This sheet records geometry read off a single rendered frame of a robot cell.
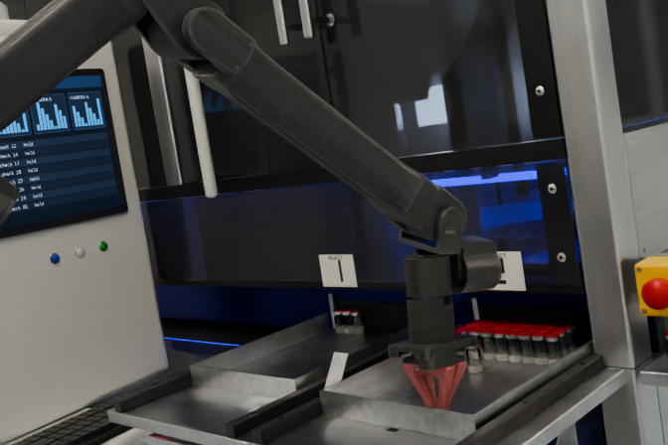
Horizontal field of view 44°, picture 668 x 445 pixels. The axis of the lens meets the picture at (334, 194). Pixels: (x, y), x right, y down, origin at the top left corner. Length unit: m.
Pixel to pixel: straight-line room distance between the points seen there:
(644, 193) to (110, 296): 1.07
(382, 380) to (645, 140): 0.53
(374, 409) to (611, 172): 0.45
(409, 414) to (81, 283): 0.87
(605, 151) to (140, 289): 1.06
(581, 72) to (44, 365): 1.11
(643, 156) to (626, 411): 0.36
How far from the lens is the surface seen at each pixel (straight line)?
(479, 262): 1.04
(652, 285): 1.14
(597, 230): 1.19
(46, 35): 0.76
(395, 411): 1.09
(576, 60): 1.17
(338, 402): 1.15
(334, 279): 1.50
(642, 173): 1.27
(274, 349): 1.56
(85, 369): 1.75
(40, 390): 1.69
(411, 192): 0.95
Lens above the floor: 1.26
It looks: 4 degrees down
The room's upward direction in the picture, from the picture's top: 9 degrees counter-clockwise
